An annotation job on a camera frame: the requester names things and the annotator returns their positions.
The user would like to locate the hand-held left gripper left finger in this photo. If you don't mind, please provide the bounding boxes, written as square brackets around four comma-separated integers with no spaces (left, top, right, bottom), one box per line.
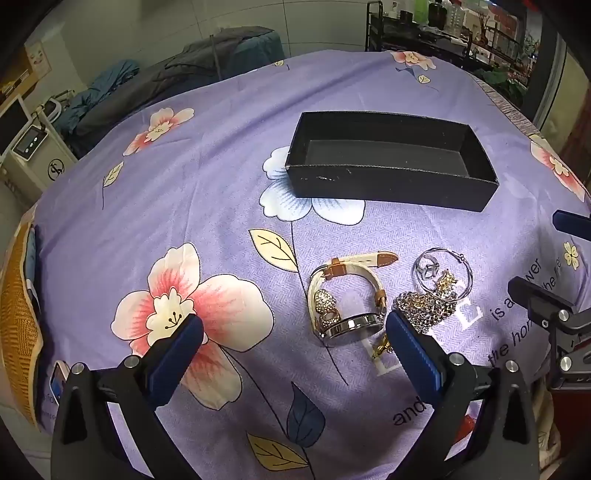
[50,314,206,480]

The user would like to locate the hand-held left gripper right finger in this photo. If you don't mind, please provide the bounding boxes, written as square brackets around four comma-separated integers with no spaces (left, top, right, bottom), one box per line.
[385,308,541,480]

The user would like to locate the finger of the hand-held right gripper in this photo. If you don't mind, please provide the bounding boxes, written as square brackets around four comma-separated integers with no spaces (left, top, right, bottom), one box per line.
[553,210,591,241]
[508,276,591,335]

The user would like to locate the gold ring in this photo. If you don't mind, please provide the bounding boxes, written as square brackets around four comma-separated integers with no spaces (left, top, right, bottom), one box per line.
[370,336,394,360]

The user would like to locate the large thin silver hoop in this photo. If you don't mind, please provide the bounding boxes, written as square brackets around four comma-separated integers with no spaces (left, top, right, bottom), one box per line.
[431,248,475,301]

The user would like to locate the white strap wristwatch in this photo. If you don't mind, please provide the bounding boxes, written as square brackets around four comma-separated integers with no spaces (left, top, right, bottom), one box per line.
[307,250,400,342]

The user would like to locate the black jewelry box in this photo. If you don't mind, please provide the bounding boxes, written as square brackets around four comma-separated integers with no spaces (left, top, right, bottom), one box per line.
[284,111,500,213]

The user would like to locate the grey striped mattress edge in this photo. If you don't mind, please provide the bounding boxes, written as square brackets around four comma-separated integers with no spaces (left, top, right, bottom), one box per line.
[471,76,555,134]

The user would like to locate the purple floral blanket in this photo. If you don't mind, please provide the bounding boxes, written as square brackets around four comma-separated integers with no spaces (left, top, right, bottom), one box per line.
[34,48,591,480]

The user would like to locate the green plant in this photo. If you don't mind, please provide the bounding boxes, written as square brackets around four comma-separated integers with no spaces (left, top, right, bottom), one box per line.
[480,60,532,104]

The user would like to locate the orange woven cushion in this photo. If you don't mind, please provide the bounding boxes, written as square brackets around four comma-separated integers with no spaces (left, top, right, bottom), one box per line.
[0,222,44,425]

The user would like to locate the black metal rack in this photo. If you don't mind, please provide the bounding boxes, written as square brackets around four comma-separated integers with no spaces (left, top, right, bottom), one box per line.
[365,0,541,75]

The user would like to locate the white machine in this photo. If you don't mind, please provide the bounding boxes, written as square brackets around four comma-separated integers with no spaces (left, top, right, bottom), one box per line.
[0,99,79,190]

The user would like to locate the group of bottles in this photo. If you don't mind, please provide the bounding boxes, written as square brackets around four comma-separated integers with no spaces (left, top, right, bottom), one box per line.
[388,0,467,21]

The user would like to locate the dark grey bedding pile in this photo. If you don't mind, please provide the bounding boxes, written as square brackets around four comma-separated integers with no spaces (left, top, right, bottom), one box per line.
[69,28,278,158]

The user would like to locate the blue cloth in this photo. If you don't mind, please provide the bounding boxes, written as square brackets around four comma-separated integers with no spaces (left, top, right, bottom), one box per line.
[58,60,139,134]

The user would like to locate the teal cloth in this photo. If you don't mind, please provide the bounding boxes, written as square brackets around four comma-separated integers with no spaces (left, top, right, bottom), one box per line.
[231,30,284,79]

